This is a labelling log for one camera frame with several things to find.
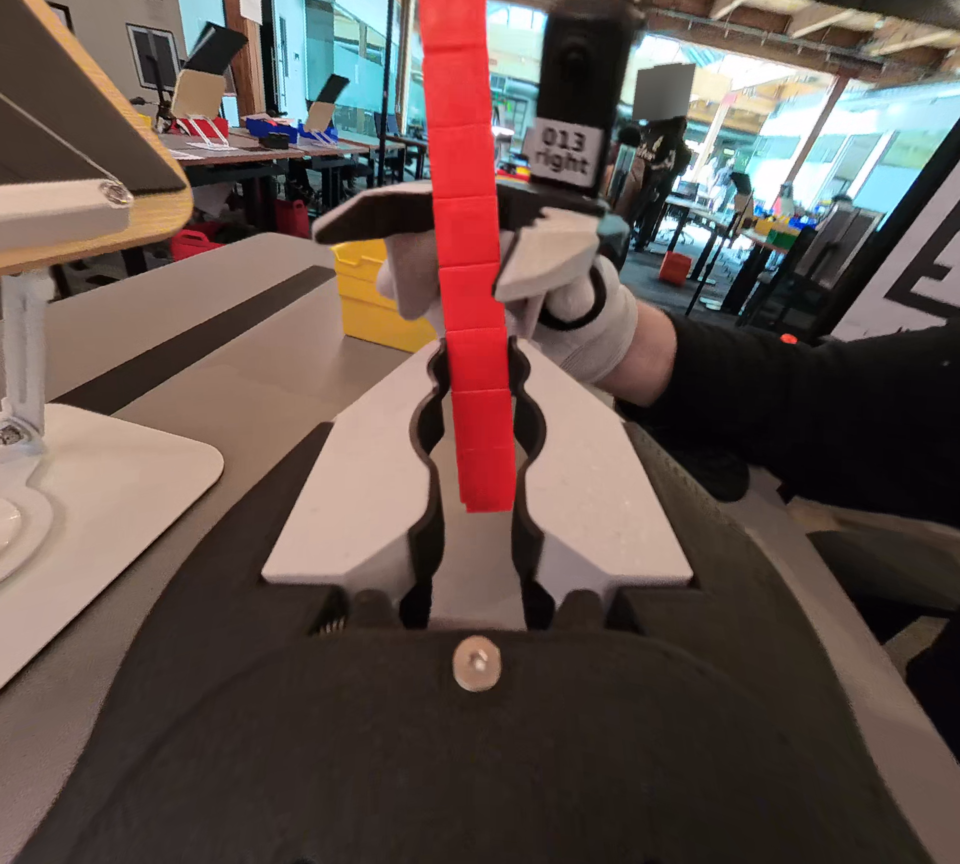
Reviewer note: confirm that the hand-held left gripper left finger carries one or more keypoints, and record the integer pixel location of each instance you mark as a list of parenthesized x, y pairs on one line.
[(352, 504)]

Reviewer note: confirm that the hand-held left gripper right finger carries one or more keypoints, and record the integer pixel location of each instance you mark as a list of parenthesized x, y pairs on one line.
[(607, 511)]

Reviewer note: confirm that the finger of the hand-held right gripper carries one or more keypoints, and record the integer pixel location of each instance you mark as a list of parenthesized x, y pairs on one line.
[(555, 256), (375, 215)]

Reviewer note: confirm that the red linked cube strip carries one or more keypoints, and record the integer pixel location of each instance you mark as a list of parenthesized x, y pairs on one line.
[(465, 129)]

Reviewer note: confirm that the person's right hand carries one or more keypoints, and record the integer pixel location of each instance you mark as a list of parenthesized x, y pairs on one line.
[(600, 354)]

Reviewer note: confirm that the yellow plastic bin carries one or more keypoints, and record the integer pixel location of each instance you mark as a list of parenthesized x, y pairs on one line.
[(766, 225), (375, 309)]

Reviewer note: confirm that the background book stand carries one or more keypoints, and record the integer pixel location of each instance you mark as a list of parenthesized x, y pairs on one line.
[(322, 114), (199, 95)]

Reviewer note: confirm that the red plastic bin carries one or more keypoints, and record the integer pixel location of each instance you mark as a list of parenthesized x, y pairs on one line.
[(180, 127), (195, 241), (675, 270)]

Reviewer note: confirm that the blue plastic bin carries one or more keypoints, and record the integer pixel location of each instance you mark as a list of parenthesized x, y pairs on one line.
[(270, 127)]

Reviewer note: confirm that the background work table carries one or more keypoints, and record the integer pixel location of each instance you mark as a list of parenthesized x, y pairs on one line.
[(225, 155)]

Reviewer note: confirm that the black pole stand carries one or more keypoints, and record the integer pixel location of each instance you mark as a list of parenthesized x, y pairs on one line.
[(390, 54)]

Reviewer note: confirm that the green plastic bin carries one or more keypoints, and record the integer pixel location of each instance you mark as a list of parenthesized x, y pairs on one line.
[(784, 239)]

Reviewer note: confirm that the black framed marker poster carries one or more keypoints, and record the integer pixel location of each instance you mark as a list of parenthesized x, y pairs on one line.
[(922, 256)]

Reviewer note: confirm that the wooden post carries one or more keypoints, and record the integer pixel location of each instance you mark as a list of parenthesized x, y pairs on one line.
[(247, 54)]

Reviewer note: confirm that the framed wall picture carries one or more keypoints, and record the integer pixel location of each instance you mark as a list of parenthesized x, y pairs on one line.
[(154, 58)]

